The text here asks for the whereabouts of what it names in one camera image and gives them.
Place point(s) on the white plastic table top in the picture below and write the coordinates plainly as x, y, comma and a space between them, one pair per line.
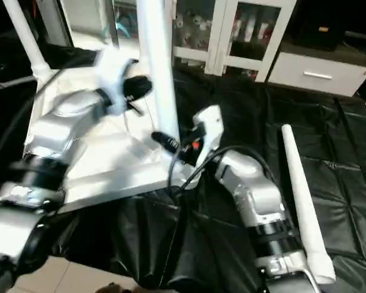
109, 171

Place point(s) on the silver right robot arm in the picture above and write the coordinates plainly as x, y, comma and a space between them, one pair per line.
250, 183

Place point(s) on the light blue plastic stand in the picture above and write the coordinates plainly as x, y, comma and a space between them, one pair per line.
122, 26

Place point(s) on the white glass-door cabinet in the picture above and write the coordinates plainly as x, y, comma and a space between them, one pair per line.
221, 39

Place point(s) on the white drawer unit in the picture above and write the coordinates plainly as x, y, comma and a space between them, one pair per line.
292, 67

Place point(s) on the black mat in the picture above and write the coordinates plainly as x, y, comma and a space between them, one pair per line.
323, 128

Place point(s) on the black box with orange label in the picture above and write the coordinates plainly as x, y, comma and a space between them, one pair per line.
311, 39

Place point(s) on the black TV stand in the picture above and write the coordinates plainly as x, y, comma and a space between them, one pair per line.
363, 49

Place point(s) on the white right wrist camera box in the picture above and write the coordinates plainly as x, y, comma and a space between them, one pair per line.
212, 122

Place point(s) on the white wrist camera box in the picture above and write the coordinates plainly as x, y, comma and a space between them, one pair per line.
109, 70
212, 122

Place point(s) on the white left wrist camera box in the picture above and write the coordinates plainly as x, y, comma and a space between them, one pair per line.
109, 70

